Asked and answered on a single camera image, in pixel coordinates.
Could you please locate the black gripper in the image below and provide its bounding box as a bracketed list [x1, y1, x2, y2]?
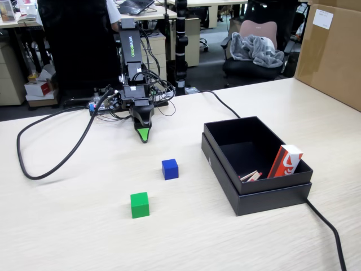
[120, 84, 155, 144]

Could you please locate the green cube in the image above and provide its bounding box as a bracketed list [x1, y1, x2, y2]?
[130, 191, 149, 219]

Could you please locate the blue cube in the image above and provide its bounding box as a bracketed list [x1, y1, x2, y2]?
[161, 158, 179, 181]

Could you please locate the robot controller circuit board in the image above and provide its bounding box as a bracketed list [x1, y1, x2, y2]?
[89, 100, 113, 114]

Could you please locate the beige drawer cabinet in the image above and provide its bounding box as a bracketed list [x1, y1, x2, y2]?
[139, 30, 167, 82]

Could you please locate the black pole with white bands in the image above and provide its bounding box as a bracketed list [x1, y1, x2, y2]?
[174, 0, 189, 95]

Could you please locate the beige desk cabinet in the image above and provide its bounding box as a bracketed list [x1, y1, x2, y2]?
[169, 17, 202, 68]

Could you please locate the thin black stand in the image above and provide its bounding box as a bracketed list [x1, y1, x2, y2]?
[162, 0, 171, 62]

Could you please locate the small brown carton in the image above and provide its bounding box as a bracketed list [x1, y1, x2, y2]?
[25, 94, 59, 108]

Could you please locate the white and red box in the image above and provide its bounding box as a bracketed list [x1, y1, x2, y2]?
[24, 80, 57, 98]

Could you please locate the person in white shirt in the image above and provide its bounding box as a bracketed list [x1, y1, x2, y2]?
[105, 0, 122, 32]

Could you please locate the black laptop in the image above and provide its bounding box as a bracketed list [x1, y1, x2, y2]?
[117, 0, 155, 16]

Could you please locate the black office chair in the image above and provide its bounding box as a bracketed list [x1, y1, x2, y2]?
[221, 0, 300, 87]

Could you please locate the grey blanket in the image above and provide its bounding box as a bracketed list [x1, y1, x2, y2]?
[230, 32, 285, 68]

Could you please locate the beige side cabinet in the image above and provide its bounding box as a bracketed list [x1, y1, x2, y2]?
[0, 39, 28, 106]

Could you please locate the black cardboard box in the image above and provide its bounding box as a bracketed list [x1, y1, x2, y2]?
[203, 115, 314, 195]

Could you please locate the orange and white matchbox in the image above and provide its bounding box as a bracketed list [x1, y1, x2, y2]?
[267, 145, 305, 179]

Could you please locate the black box lid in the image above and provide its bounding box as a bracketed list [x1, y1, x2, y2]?
[201, 132, 313, 217]

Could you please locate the pink chair cushion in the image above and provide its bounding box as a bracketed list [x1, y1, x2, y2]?
[239, 19, 279, 50]

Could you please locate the stack of books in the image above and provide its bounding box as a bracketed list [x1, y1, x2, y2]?
[16, 13, 39, 27]

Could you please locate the large brown cardboard box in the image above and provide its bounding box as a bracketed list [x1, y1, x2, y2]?
[293, 0, 361, 112]

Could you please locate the white shipping label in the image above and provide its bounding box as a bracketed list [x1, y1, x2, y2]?
[312, 8, 334, 29]

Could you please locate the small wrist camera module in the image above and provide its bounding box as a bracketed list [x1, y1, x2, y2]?
[105, 91, 122, 110]

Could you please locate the thick black camera cable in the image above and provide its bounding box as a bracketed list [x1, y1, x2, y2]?
[16, 88, 115, 181]

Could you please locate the thick black power cable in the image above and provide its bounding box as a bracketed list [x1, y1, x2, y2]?
[197, 89, 347, 271]

